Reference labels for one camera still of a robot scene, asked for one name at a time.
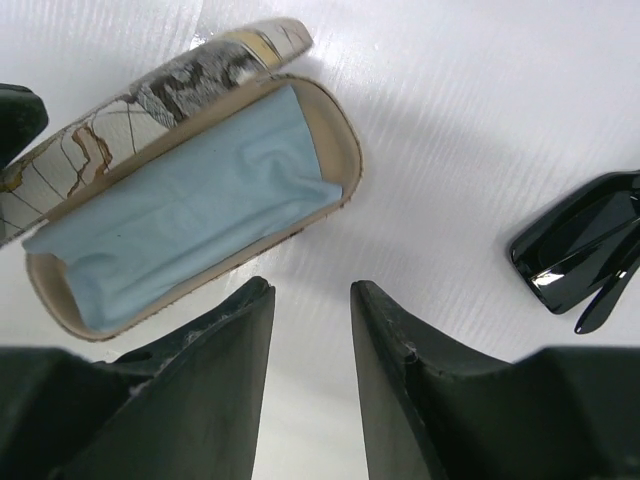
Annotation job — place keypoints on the patterned glasses case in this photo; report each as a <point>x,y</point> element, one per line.
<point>165,108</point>

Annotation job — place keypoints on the blue cleaning cloth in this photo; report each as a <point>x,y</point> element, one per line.
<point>181,219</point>

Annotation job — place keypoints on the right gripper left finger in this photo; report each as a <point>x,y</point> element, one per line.
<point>195,411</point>

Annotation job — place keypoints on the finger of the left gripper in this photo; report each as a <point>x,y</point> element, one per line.
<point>23,116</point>

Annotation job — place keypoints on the black sunglasses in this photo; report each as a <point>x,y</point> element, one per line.
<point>586,245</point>

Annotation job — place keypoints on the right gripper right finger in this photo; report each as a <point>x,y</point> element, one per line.
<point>433,408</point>

